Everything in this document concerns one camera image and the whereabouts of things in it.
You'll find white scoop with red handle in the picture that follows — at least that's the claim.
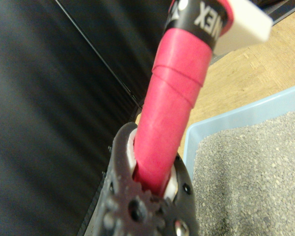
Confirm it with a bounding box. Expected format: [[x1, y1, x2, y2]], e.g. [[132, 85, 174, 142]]
[[132, 0, 273, 198]]

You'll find black curtain stand foot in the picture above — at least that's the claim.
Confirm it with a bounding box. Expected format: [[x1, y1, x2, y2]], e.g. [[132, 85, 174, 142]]
[[257, 0, 295, 25]]

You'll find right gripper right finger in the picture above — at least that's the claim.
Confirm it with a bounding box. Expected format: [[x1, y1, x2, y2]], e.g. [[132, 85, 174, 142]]
[[169, 156, 200, 236]]

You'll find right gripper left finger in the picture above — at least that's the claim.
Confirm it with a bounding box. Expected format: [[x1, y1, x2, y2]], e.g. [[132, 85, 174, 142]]
[[93, 122, 168, 236]]

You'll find black curtain stand pole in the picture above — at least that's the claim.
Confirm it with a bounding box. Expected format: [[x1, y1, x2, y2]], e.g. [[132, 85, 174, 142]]
[[54, 0, 143, 109]]

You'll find blue litter tray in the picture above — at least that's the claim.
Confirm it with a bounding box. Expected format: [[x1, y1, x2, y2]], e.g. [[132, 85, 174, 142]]
[[183, 82, 295, 236]]

